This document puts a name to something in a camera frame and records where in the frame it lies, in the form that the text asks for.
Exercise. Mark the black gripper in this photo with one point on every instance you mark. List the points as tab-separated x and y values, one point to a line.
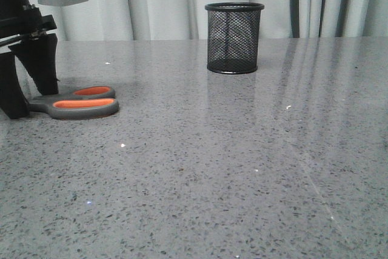
21	20

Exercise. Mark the grey and orange scissors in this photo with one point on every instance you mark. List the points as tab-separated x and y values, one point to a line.
91	102

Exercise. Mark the black mesh pen bucket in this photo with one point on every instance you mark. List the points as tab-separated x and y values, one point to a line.
233	32

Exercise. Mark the grey curtain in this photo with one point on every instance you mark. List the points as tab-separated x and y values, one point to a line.
101	20

